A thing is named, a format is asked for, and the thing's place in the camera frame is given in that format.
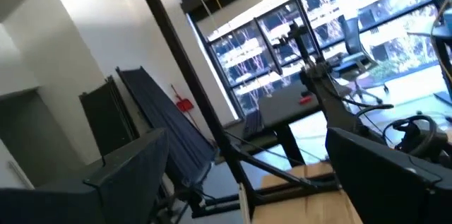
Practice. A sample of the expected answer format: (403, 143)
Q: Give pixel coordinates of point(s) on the black office chair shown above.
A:
(353, 36)

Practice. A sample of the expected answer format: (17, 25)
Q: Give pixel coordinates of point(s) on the black keyboard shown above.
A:
(252, 123)

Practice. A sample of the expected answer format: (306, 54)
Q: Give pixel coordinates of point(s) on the small red object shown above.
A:
(306, 100)

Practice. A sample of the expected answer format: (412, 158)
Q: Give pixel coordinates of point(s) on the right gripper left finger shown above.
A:
(116, 195)

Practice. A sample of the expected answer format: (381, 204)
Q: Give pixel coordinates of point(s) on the red wall fixture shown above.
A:
(185, 105)

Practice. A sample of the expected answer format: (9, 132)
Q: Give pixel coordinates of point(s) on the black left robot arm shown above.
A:
(335, 111)

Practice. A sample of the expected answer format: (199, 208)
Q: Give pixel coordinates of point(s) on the blue curtain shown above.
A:
(166, 121)

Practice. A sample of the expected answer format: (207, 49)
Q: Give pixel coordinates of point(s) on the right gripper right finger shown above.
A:
(381, 188)

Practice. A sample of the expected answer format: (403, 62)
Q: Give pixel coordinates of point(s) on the black panel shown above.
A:
(106, 118)

